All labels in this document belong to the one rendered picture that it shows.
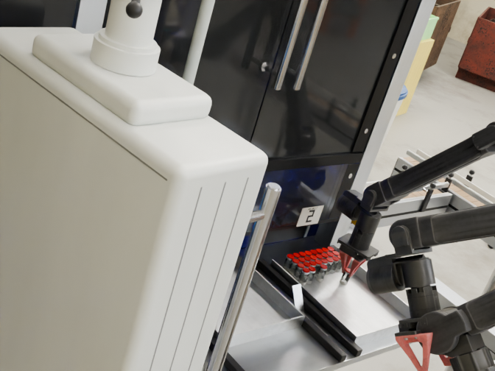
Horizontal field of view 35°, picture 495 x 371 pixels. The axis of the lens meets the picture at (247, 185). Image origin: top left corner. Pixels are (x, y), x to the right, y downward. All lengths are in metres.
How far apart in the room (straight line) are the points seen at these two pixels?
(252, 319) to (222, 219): 0.86
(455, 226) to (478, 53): 7.32
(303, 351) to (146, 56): 0.98
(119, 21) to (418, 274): 0.72
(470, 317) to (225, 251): 0.50
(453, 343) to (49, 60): 0.82
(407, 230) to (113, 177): 0.61
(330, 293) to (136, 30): 1.19
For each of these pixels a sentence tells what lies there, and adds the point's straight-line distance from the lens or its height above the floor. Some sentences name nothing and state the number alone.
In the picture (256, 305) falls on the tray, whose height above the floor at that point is 0.88.
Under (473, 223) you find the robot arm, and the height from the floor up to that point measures 1.44.
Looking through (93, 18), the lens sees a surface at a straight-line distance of 1.49.
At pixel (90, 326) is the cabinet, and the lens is 1.19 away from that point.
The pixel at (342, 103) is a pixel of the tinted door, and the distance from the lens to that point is 2.04.
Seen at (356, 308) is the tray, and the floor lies 0.88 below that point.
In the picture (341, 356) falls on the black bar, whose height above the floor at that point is 0.90.
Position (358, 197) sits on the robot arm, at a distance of 2.09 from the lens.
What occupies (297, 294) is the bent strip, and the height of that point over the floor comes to 0.92.
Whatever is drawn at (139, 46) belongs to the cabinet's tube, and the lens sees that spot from 1.14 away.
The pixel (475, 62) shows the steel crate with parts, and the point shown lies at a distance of 8.73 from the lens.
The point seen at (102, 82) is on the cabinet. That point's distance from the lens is 1.10.
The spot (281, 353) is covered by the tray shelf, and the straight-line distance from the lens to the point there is 1.85.
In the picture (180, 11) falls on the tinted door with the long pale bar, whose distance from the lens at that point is 1.60.
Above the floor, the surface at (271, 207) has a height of 1.45.
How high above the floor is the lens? 1.96
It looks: 25 degrees down
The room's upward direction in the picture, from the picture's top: 17 degrees clockwise
